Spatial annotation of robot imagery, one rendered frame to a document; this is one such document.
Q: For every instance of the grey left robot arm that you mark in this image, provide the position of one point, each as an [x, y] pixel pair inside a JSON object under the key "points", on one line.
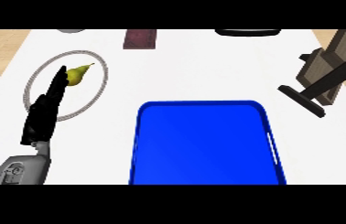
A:
{"points": [[23, 169]]}

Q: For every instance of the yellow green pear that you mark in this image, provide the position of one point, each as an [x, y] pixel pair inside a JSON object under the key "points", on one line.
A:
{"points": [[76, 75]]}

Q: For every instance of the blue plastic tray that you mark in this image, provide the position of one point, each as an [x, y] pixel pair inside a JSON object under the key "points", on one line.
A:
{"points": [[205, 145]]}

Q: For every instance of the black flat appliance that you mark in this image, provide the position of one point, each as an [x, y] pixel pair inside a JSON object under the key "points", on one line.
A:
{"points": [[248, 32]]}

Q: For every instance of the brown wooden rack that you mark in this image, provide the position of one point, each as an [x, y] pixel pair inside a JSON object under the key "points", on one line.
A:
{"points": [[323, 72]]}

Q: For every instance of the grey round object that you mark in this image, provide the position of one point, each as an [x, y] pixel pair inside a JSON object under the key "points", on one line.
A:
{"points": [[72, 30]]}

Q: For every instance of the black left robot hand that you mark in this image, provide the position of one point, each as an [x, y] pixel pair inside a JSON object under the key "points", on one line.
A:
{"points": [[42, 115]]}

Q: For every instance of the dark red rectangular block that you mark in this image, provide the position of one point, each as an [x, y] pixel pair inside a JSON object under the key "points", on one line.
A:
{"points": [[141, 39]]}

